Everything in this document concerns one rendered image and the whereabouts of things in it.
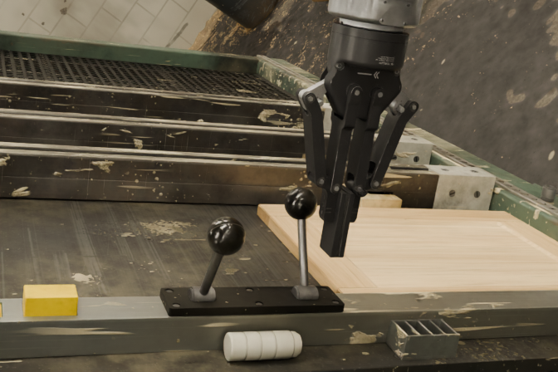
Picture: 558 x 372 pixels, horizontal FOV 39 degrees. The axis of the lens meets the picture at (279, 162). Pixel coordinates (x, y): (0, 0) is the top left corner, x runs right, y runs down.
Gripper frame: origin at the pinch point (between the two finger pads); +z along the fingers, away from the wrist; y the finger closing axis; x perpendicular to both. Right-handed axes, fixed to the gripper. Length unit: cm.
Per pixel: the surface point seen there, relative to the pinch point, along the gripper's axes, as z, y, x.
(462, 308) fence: 11.5, 19.7, 2.1
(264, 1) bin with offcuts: 8, 153, 464
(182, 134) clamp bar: 10, 1, 71
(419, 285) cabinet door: 13.9, 21.0, 13.6
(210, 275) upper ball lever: 6.7, -12.3, 1.6
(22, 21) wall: 51, -3, 556
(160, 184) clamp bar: 12, -7, 48
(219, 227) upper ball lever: 0.2, -13.2, -1.8
